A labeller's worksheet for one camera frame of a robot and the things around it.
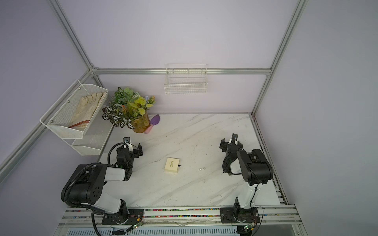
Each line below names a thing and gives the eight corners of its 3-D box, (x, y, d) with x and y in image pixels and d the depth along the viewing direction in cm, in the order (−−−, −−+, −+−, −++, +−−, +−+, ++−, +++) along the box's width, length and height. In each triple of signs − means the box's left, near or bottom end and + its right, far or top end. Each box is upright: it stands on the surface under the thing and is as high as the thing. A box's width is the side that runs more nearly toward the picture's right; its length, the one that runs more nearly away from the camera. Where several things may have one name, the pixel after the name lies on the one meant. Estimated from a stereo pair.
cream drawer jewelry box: (164, 170, 91) (163, 168, 89) (168, 159, 96) (167, 157, 94) (178, 173, 90) (178, 170, 88) (181, 161, 95) (180, 159, 93)
